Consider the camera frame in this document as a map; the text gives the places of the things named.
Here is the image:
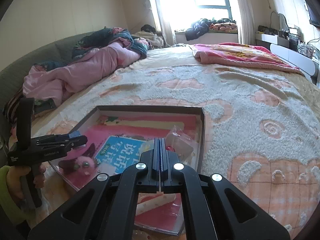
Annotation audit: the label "maroon hair clip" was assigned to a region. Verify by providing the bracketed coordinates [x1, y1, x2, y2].
[58, 143, 95, 174]

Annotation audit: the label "pink pompom hair clip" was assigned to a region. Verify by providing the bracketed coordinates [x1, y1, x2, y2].
[74, 156, 97, 176]

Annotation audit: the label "white curtain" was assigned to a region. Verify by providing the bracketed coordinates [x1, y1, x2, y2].
[237, 0, 255, 45]
[149, 0, 176, 47]

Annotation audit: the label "dark clothes on sill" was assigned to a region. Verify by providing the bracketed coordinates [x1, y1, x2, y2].
[185, 18, 212, 41]

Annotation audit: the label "dark cardboard box tray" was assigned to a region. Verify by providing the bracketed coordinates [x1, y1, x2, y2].
[50, 105, 205, 235]

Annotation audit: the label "pink quilt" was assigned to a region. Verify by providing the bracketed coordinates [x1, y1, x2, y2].
[23, 41, 140, 107]

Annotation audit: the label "white low desk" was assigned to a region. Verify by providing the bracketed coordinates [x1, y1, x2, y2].
[255, 33, 318, 77]

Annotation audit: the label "pink folded blanket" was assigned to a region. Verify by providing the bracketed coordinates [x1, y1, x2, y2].
[191, 43, 303, 74]

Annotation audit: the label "black wall television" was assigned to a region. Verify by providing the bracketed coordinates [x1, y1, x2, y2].
[306, 2, 320, 29]

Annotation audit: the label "person's left hand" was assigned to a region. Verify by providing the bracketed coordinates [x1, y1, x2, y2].
[6, 163, 47, 201]

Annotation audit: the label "green padded headboard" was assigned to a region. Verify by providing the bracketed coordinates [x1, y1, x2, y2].
[0, 32, 91, 108]

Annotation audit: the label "white left curtain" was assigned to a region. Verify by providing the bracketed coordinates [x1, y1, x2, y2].
[149, 0, 176, 47]

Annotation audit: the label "window with teal frame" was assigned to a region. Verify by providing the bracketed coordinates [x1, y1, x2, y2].
[165, 0, 233, 31]

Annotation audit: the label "dark floral duvet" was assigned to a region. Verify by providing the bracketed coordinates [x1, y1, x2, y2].
[72, 27, 149, 60]

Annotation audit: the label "cream cloud hair claw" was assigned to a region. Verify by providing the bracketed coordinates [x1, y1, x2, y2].
[136, 194, 176, 215]

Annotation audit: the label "cream peach bedspread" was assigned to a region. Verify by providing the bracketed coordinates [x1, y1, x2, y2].
[33, 47, 319, 238]

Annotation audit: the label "white right curtain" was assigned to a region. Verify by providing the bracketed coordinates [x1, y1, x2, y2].
[237, 0, 255, 45]

